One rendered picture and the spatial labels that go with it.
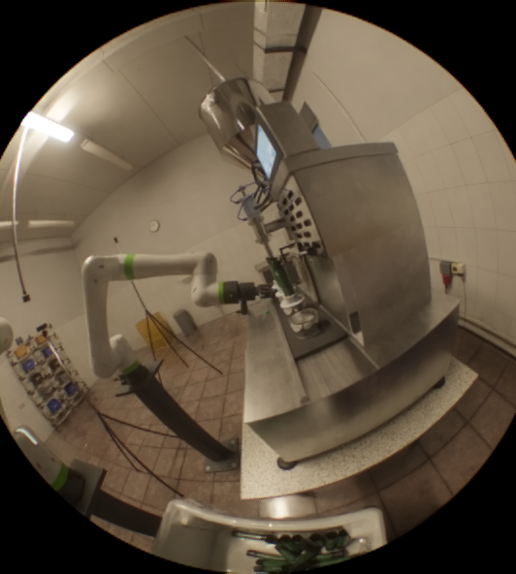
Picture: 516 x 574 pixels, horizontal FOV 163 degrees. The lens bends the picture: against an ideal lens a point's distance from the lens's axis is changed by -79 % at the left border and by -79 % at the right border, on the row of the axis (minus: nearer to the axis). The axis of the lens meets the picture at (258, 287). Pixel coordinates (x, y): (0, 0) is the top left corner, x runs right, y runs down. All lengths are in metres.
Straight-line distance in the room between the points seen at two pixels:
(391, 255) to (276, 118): 0.29
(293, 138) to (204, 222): 4.04
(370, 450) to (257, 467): 0.30
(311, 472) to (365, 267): 0.48
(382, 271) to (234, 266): 3.91
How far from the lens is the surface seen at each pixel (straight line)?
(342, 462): 0.53
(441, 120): 1.67
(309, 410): 0.31
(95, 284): 0.74
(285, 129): 0.30
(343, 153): 0.32
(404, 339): 0.36
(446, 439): 1.40
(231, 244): 4.11
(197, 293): 0.70
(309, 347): 0.37
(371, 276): 0.31
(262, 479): 0.57
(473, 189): 1.61
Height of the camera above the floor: 1.26
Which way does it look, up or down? 13 degrees down
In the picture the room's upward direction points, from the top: 24 degrees counter-clockwise
